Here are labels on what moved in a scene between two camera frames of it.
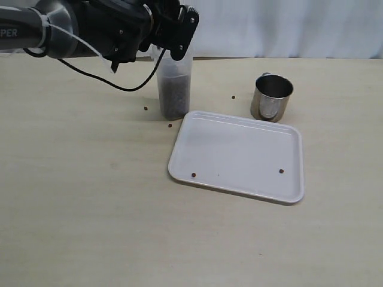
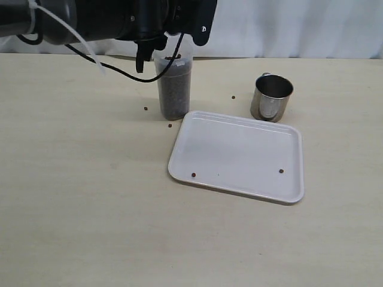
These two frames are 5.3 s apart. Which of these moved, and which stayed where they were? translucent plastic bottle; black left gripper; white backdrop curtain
Moved: black left gripper
Stayed: translucent plastic bottle; white backdrop curtain
